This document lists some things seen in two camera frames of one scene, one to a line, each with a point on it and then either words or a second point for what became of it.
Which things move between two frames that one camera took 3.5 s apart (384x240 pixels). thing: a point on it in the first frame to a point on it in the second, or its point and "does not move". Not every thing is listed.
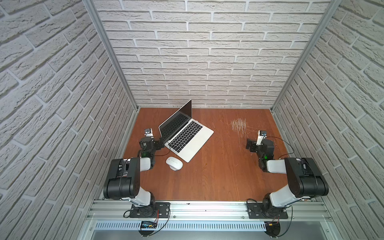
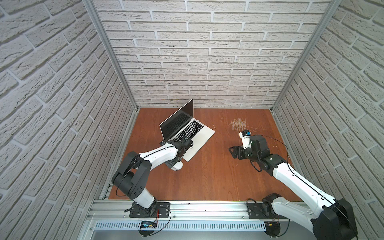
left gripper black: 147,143 to 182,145
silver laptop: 183,135 does not move
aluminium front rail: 208,211 does not move
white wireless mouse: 174,163 does not move
